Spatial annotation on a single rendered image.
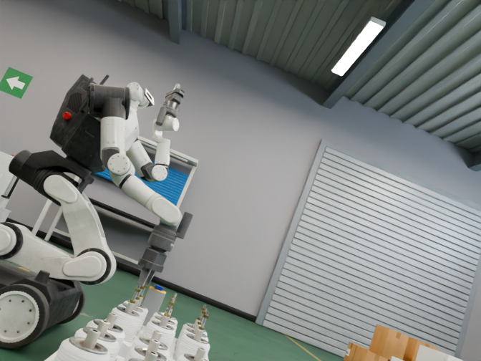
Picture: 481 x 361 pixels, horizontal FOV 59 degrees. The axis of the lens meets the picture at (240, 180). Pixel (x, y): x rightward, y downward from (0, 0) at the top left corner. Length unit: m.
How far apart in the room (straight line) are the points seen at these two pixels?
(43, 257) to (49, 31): 6.24
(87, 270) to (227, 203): 5.05
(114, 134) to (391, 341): 4.09
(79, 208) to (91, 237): 0.12
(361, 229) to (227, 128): 2.68
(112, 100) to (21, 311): 0.78
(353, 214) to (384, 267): 0.95
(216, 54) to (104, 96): 5.81
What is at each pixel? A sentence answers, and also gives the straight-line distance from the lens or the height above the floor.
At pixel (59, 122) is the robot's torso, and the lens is 1.84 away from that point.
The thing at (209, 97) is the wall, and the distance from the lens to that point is 7.07.
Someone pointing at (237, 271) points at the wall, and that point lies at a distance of 6.61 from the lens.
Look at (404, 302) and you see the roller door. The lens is 7.33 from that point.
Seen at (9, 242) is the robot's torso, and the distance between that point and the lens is 1.82.
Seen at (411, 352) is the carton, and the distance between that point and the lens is 5.30.
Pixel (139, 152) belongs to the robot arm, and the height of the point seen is 0.85.
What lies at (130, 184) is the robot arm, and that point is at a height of 0.64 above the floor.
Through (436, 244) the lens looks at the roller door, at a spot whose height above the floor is 2.18.
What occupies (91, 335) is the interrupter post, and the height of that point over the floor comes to 0.27.
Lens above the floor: 0.46
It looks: 13 degrees up
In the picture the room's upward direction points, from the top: 22 degrees clockwise
